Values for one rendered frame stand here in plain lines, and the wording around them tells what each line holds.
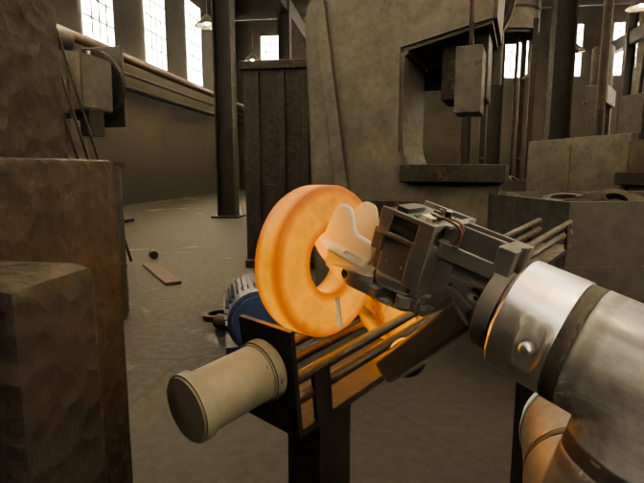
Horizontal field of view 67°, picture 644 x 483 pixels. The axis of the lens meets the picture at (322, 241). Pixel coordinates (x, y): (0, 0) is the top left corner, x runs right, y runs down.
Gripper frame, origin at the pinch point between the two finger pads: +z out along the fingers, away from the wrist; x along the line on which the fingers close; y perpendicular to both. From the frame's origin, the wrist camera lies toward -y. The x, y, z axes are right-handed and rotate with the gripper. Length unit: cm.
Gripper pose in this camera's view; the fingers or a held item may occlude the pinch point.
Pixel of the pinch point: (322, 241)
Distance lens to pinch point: 51.0
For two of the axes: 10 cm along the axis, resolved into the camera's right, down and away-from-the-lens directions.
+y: 1.9, -9.2, -3.4
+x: -6.8, 1.2, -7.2
